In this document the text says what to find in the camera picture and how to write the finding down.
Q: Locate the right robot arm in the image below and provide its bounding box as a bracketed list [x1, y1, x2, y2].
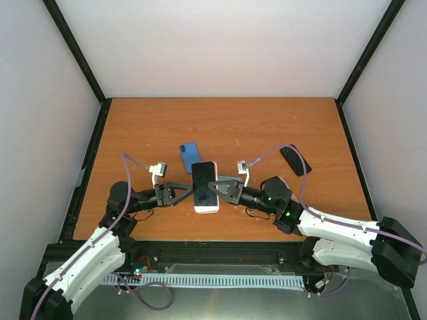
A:
[208, 177, 423, 289]

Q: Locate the blue phone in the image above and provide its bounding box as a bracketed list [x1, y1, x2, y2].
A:
[179, 142, 201, 174]

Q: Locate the black aluminium frame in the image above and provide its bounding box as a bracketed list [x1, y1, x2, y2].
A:
[19, 0, 422, 320]

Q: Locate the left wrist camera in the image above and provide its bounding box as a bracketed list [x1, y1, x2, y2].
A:
[148, 162, 167, 187]

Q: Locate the light blue cable duct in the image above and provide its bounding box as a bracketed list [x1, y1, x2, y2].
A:
[122, 273, 304, 291]

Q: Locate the light blue phone case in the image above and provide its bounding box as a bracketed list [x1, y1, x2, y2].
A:
[218, 175, 234, 181]

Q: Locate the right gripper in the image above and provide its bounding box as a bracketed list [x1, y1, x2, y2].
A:
[208, 179, 278, 215]

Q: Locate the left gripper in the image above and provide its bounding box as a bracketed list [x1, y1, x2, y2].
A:
[127, 181, 194, 213]

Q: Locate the pink phone case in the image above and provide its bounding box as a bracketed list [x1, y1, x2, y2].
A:
[278, 176, 291, 190]

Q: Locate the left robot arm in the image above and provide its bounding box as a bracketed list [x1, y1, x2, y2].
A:
[19, 181, 193, 319]

